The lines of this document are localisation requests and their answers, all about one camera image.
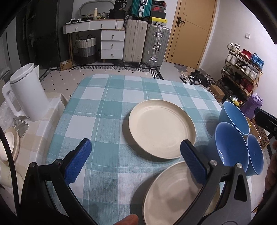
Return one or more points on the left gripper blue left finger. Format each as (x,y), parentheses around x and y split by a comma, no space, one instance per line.
(75,160)

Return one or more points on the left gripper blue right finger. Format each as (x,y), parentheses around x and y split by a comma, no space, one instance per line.
(197,163)

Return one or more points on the blue bowl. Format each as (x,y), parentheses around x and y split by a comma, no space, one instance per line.
(256,161)
(231,146)
(233,115)

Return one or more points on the cream plate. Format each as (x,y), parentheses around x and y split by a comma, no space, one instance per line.
(170,195)
(157,127)

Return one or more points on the right hand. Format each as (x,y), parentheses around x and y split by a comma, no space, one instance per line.
(270,179)

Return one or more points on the left hand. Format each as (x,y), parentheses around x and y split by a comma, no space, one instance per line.
(131,219)

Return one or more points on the brown patterned doormat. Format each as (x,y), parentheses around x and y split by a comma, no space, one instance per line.
(258,132)

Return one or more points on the purple bag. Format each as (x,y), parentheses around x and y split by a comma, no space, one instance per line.
(253,102)

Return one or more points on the beige checked cloth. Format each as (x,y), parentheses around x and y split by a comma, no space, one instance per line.
(35,142)

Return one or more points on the wooden shoe rack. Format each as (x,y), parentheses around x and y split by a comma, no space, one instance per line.
(241,74)

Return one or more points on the small brown cardboard box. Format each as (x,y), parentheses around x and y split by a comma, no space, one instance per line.
(218,93)

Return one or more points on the dotted floor rug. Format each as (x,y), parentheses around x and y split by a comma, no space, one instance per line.
(65,82)

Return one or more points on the white electric kettle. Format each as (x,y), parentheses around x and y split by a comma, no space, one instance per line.
(29,93)

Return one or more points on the woven laundry basket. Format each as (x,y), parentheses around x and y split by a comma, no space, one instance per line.
(86,49)

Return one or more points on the yellow wooden door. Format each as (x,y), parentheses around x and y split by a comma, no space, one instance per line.
(191,30)

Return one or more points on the silver suitcase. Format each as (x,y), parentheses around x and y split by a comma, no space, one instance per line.
(155,46)

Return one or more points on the white dressing desk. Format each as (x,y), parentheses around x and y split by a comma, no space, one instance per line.
(112,35)

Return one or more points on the beige suitcase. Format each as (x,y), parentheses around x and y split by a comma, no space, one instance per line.
(135,35)

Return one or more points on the black refrigerator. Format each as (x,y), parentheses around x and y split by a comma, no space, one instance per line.
(39,32)

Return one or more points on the stack of shoe boxes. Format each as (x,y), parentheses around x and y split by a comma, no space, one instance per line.
(157,13)

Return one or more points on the teal suitcase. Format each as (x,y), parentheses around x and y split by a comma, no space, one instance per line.
(140,8)

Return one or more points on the light switch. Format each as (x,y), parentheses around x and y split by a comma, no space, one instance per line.
(247,35)

